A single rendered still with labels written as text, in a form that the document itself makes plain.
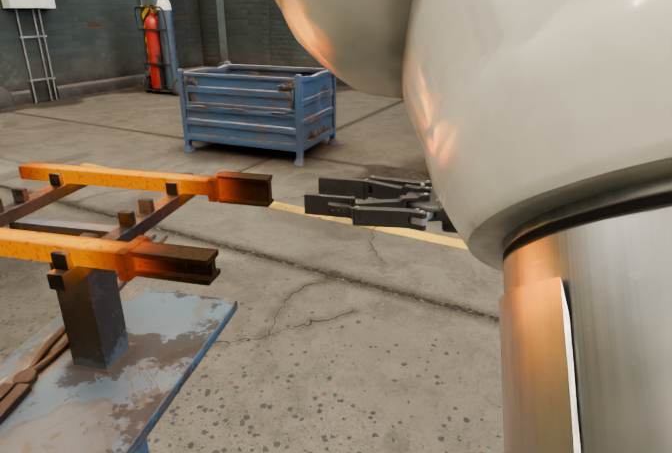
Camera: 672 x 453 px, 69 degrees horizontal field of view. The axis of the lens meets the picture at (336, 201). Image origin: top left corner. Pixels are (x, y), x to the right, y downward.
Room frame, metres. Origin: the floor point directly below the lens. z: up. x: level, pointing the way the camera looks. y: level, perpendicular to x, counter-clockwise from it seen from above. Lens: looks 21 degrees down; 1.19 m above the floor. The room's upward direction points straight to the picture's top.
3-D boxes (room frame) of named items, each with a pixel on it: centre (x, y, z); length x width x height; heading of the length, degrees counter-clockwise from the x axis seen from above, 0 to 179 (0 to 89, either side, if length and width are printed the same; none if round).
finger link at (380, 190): (0.69, -0.09, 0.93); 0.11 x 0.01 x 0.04; 55
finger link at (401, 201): (0.63, -0.08, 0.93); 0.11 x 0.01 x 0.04; 98
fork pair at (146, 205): (0.65, 0.38, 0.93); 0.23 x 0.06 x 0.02; 78
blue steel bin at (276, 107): (4.41, 0.68, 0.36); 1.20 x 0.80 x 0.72; 68
